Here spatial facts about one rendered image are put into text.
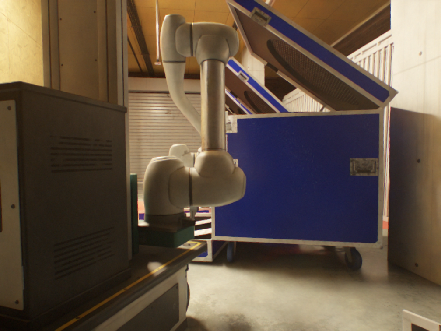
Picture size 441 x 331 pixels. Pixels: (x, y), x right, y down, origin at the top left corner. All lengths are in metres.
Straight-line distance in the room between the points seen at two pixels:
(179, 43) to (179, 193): 0.61
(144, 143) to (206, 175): 8.21
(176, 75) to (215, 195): 0.55
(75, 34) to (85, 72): 0.14
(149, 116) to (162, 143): 0.87
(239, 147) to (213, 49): 0.79
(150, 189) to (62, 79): 0.51
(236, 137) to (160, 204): 0.92
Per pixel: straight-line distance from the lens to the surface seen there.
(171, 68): 1.39
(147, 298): 1.02
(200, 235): 2.25
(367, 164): 1.97
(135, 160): 9.36
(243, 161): 1.94
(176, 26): 1.38
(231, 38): 1.37
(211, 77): 1.29
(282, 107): 3.51
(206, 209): 3.39
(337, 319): 1.52
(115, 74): 1.17
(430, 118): 2.04
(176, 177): 1.16
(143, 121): 9.39
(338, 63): 2.00
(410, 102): 2.17
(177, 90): 1.41
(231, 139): 1.96
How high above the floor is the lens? 0.68
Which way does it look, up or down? 3 degrees down
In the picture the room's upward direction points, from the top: straight up
